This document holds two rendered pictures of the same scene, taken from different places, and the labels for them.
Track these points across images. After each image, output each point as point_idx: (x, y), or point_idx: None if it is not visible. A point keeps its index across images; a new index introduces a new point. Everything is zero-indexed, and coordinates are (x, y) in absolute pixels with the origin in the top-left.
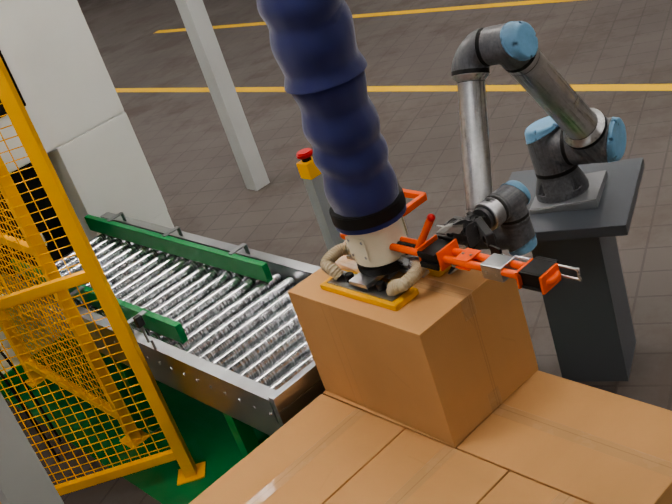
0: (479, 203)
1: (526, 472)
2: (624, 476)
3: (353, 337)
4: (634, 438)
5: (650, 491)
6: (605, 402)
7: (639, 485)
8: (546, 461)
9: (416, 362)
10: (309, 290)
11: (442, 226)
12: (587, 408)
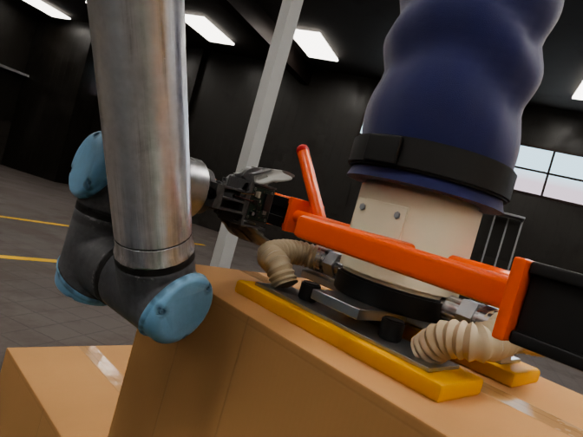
0: (202, 161)
1: None
2: (127, 361)
3: None
4: (86, 372)
5: (121, 348)
6: (68, 407)
7: (123, 354)
8: None
9: None
10: (569, 394)
11: (283, 174)
12: (93, 412)
